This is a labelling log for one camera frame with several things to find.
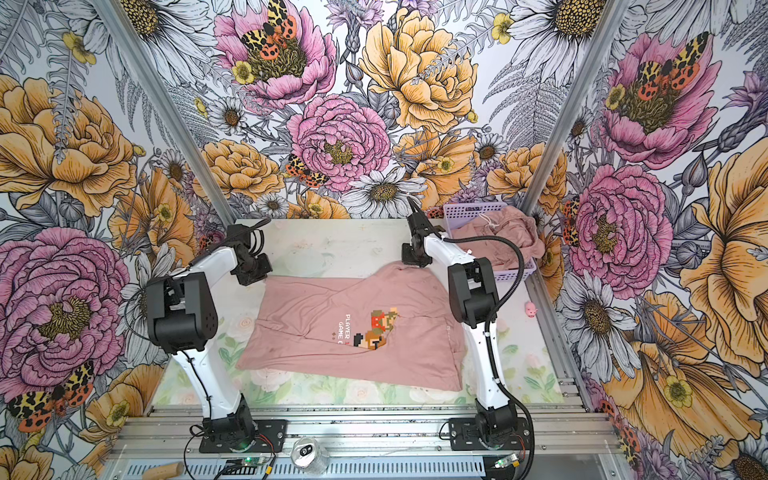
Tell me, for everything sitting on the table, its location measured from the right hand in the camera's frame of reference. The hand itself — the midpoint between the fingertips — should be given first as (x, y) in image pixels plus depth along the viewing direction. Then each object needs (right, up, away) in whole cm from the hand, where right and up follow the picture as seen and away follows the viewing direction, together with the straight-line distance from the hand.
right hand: (410, 265), depth 106 cm
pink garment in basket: (+36, +16, +5) cm, 39 cm away
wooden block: (-58, -44, -38) cm, 82 cm away
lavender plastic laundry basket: (+19, +20, +13) cm, 31 cm away
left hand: (-48, -4, -7) cm, 48 cm away
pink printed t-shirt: (-7, -17, -12) cm, 23 cm away
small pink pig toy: (+37, -13, -12) cm, 41 cm away
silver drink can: (-23, -35, -46) cm, 62 cm away
